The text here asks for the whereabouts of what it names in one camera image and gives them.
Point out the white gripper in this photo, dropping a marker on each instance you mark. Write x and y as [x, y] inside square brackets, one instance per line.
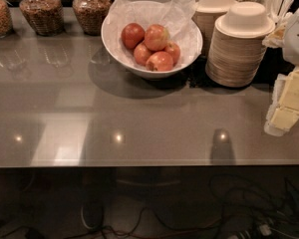
[298, 42]

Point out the red apple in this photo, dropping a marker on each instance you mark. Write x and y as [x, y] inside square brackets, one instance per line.
[156, 37]
[174, 50]
[132, 34]
[142, 54]
[160, 62]

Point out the white ceramic bowl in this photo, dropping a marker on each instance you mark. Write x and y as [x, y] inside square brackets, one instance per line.
[129, 62]

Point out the red apple front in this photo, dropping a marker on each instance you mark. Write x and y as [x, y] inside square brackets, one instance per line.
[160, 62]

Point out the white paper bowl liner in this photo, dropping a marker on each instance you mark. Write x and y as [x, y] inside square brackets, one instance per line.
[176, 17]

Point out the front stack of paper bowls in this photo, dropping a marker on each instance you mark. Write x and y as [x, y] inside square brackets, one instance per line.
[236, 48]

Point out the stack of paper bowls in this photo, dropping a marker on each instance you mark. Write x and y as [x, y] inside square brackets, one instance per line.
[236, 48]
[206, 13]

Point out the white plastic cutlery bundle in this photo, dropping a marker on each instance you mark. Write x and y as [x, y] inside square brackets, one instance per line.
[278, 12]

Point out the rear stack of paper bowls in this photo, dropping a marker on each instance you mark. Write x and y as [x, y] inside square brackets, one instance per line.
[206, 13]

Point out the right glass cereal jar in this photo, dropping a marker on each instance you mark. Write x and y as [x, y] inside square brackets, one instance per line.
[91, 14]

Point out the middle glass cereal jar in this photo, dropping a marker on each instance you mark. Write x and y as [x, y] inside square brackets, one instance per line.
[45, 17]

